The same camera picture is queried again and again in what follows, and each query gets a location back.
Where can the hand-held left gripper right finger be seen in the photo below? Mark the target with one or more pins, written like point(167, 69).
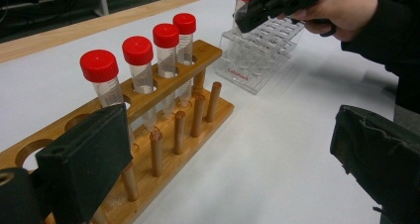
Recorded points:
point(383, 158)

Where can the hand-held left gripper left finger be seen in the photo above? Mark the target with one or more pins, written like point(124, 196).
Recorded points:
point(85, 158)

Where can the clear plastic test tube rack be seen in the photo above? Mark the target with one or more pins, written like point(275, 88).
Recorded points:
point(251, 68)

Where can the wooden test tube rack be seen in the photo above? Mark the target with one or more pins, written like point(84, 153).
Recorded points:
point(165, 166)

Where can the white table mat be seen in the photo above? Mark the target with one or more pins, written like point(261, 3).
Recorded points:
point(280, 134)

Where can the white metal stand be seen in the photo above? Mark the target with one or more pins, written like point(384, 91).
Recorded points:
point(101, 1)

